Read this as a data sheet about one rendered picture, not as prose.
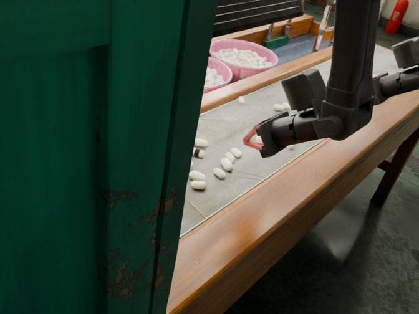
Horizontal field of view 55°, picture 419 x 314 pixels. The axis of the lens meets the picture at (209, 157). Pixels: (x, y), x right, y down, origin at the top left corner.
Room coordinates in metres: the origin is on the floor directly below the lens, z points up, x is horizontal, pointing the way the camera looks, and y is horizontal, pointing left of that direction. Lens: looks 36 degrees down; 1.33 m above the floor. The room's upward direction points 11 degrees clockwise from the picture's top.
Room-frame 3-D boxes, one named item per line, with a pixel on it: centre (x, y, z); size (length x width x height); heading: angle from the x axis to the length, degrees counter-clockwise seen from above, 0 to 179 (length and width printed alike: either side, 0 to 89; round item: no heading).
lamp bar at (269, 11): (0.89, 0.04, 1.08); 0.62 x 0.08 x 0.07; 144
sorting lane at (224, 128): (1.20, -0.26, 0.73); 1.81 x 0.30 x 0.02; 144
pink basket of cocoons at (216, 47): (1.50, -0.05, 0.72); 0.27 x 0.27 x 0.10
